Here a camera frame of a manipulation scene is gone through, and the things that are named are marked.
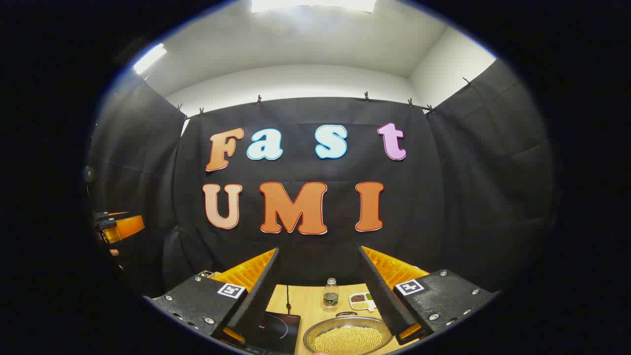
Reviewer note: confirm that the small ceiling light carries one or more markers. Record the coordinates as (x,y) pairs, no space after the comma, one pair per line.
(149,58)

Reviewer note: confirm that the row of black cloth clips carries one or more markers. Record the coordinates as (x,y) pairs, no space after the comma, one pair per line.
(366,96)

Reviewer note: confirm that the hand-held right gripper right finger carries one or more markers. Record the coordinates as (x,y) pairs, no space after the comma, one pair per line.
(384,296)

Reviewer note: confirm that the white divided bean dish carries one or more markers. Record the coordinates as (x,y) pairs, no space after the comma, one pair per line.
(361,301)

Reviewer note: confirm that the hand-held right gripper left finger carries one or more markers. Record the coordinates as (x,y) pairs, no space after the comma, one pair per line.
(259,296)

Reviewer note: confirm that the black induction cooktop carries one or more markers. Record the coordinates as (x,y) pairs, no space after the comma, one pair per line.
(281,330)

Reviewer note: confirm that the long ceiling light panel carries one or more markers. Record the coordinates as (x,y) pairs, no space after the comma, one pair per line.
(315,5)

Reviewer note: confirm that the clear plastic water bottle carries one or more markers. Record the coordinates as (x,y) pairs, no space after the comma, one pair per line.
(331,296)

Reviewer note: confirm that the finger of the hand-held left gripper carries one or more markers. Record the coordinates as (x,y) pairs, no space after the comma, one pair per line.
(125,227)

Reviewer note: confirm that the small metal clamp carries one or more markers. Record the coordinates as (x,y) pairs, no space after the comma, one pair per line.
(207,273)

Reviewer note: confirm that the pile of yellow soybeans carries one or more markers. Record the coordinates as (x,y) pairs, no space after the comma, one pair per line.
(350,340)

